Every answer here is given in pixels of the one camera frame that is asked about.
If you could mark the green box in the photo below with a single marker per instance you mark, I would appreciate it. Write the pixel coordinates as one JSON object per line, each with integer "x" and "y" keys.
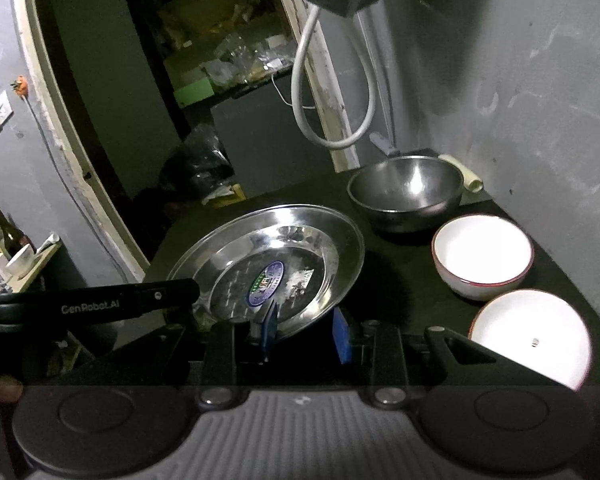
{"x": 194, "y": 94}

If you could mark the dark glass bottle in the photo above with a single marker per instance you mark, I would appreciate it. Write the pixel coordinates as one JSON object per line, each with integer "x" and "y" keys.
{"x": 7, "y": 232}

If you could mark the stainless steel plate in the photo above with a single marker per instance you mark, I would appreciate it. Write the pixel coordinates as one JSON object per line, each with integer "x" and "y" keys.
{"x": 275, "y": 265}

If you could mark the white bowl with red rim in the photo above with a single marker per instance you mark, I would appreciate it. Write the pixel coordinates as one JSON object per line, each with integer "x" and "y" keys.
{"x": 482, "y": 255}
{"x": 530, "y": 340}

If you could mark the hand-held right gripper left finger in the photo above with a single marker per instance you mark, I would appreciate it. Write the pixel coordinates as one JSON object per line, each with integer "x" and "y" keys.
{"x": 266, "y": 332}

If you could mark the stainless steel bowl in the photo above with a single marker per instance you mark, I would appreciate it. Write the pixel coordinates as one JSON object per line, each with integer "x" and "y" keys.
{"x": 405, "y": 192}

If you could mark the cluttered shelf items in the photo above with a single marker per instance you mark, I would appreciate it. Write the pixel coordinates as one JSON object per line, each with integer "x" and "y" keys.
{"x": 230, "y": 45}

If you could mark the cream rolled cloth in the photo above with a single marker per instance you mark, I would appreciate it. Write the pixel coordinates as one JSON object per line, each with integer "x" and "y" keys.
{"x": 462, "y": 172}

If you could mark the wooden door frame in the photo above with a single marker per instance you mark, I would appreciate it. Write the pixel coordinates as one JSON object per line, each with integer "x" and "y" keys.
{"x": 325, "y": 85}

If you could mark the dark grey cabinet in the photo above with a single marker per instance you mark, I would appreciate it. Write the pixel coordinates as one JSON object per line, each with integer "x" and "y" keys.
{"x": 265, "y": 130}

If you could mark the black plastic bag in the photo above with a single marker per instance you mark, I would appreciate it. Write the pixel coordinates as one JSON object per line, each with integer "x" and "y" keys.
{"x": 200, "y": 160}

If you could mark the white cup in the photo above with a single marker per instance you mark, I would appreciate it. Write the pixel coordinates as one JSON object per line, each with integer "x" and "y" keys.
{"x": 21, "y": 261}

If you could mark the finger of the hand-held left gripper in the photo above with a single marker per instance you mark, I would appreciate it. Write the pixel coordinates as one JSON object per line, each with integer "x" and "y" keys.
{"x": 145, "y": 297}

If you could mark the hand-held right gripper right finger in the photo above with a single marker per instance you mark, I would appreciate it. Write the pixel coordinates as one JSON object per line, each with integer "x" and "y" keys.
{"x": 341, "y": 335}

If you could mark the person's left hand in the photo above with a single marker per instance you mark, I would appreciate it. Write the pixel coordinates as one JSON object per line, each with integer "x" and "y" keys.
{"x": 2, "y": 387}

